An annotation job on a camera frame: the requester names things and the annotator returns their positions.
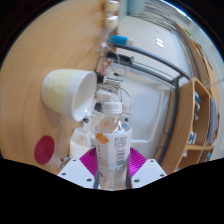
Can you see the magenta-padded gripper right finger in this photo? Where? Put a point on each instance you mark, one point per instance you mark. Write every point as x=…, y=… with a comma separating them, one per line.
x=146, y=170

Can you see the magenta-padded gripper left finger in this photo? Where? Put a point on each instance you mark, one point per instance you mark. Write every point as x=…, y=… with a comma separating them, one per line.
x=76, y=171

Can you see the clear plastic water bottle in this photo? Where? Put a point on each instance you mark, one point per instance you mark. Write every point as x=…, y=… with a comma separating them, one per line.
x=113, y=146

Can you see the white tissue pack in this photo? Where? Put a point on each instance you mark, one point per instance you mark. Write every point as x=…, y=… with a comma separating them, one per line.
x=80, y=142

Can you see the flat round red coaster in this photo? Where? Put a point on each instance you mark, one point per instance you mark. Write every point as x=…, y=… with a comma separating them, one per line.
x=44, y=150

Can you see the white cup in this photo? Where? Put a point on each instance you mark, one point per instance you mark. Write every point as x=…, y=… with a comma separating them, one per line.
x=66, y=93

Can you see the black electric shaver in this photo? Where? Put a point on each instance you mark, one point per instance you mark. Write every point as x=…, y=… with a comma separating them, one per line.
x=118, y=59

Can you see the wooden bunk bed board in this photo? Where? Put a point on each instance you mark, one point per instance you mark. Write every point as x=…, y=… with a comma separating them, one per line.
x=196, y=53

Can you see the small blue white-capped bottle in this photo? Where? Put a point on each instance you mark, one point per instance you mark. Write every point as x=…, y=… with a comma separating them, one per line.
x=118, y=40

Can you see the small white round object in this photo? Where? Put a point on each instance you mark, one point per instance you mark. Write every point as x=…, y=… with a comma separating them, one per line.
x=112, y=5
x=111, y=22

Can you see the bed with teal sheet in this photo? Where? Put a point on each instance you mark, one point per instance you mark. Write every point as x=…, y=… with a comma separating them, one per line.
x=131, y=6

